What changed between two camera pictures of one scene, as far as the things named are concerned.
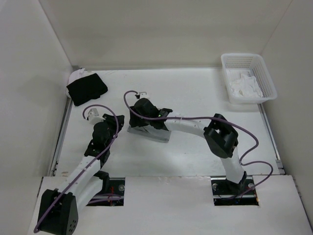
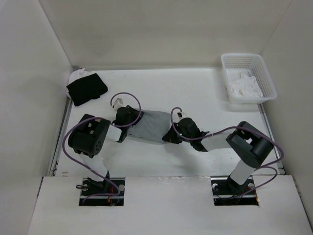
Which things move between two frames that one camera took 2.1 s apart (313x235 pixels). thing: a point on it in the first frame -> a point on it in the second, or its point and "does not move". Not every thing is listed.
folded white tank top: (75, 76) does not move
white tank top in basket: (245, 86) does not move
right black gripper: (133, 121) -> (170, 137)
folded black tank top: (89, 88) does not move
